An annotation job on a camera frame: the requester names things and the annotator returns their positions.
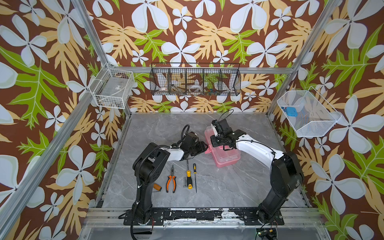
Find black wire basket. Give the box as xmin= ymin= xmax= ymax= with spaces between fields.
xmin=149 ymin=63 xmax=242 ymax=96

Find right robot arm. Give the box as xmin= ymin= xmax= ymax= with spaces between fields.
xmin=191 ymin=128 xmax=304 ymax=224

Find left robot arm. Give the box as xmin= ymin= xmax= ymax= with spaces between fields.
xmin=132 ymin=132 xmax=209 ymax=224

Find orange handled screwdriver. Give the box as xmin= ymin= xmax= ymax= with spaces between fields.
xmin=154 ymin=184 xmax=162 ymax=192

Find thin black yellow screwdriver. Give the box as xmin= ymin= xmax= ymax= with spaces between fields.
xmin=193 ymin=164 xmax=197 ymax=193

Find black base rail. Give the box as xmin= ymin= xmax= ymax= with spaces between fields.
xmin=123 ymin=206 xmax=285 ymax=226

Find orange handled pliers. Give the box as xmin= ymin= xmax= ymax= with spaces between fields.
xmin=166 ymin=165 xmax=177 ymax=193

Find aluminium frame post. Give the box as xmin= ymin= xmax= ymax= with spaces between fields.
xmin=72 ymin=1 xmax=132 ymax=117

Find yellow black nut driver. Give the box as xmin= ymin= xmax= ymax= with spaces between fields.
xmin=187 ymin=160 xmax=193 ymax=190

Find white wire basket right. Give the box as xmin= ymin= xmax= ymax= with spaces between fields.
xmin=277 ymin=90 xmax=342 ymax=138

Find pink plastic tool box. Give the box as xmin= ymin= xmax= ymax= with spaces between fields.
xmin=205 ymin=126 xmax=241 ymax=168

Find blue object in basket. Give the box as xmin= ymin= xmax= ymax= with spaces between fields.
xmin=285 ymin=107 xmax=298 ymax=118

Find white wire basket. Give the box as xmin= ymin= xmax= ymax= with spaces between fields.
xmin=277 ymin=90 xmax=342 ymax=138
xmin=90 ymin=66 xmax=136 ymax=109

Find white wire basket left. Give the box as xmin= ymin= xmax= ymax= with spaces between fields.
xmin=90 ymin=66 xmax=136 ymax=109

